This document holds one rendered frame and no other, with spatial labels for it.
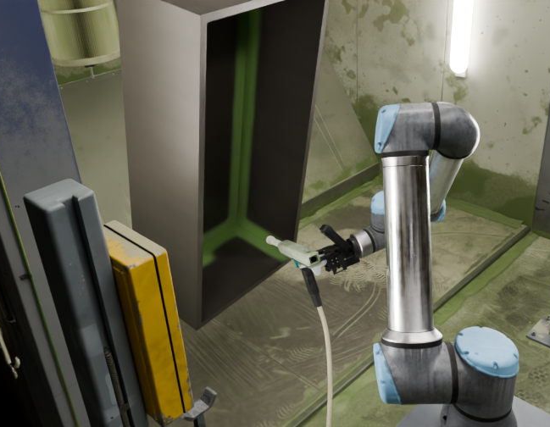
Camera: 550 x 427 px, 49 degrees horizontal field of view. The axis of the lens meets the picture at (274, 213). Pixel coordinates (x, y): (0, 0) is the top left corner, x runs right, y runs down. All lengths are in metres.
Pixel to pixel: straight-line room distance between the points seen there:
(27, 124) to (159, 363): 0.57
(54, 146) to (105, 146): 2.07
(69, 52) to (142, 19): 1.14
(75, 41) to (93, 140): 0.56
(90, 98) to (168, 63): 1.56
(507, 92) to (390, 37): 0.82
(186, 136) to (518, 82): 2.21
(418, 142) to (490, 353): 0.53
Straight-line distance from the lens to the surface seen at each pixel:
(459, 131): 1.53
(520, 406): 1.84
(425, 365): 1.54
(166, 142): 1.97
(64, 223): 0.68
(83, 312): 0.74
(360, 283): 3.26
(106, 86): 3.42
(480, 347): 1.57
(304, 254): 1.93
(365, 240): 2.08
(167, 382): 0.83
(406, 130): 1.49
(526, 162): 3.74
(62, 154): 1.24
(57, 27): 2.98
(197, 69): 1.75
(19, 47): 1.17
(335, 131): 4.14
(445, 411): 1.73
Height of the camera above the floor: 1.92
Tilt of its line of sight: 28 degrees down
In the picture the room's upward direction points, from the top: 4 degrees counter-clockwise
